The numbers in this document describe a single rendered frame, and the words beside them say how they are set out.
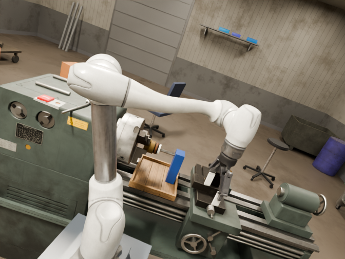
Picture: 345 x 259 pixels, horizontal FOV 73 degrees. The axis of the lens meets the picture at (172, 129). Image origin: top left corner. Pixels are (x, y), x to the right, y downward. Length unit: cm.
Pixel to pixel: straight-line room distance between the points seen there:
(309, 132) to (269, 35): 320
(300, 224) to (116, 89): 152
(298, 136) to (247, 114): 617
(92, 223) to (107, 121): 40
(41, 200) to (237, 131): 125
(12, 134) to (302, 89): 804
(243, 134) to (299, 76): 764
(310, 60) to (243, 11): 256
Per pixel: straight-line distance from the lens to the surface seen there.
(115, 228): 101
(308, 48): 850
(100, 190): 112
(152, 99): 77
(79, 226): 138
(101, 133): 98
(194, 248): 159
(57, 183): 155
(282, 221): 181
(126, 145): 138
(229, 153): 95
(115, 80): 74
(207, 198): 148
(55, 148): 143
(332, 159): 663
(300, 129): 699
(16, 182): 170
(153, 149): 148
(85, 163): 140
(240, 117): 91
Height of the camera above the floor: 178
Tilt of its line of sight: 21 degrees down
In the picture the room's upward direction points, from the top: 20 degrees clockwise
